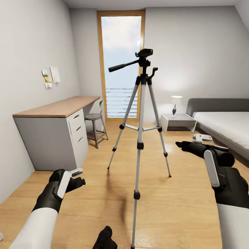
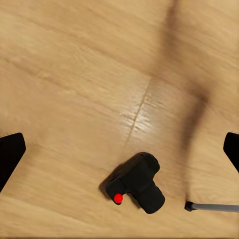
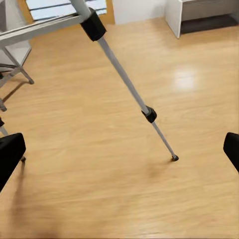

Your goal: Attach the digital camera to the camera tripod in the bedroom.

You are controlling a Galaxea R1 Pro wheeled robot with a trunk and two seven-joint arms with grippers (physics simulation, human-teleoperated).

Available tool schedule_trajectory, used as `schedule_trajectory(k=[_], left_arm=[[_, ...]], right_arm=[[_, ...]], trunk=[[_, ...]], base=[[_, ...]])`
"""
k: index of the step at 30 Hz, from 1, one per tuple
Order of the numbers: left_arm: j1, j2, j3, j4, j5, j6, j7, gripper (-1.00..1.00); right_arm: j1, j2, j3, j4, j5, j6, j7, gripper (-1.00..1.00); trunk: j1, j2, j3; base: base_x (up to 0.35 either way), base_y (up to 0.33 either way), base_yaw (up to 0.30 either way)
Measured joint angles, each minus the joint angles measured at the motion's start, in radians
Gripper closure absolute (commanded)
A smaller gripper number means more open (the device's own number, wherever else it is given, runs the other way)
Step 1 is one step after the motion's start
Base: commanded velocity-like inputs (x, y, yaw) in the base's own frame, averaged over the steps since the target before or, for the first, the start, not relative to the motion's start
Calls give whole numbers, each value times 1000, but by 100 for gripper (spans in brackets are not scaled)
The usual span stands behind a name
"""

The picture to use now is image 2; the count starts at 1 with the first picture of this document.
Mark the camera tripod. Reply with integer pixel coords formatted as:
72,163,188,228
185,202,239,213

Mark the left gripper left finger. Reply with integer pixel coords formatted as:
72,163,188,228
0,132,26,192

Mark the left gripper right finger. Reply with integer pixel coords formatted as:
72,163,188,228
223,132,239,173

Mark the digital camera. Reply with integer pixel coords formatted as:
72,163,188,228
105,152,165,214

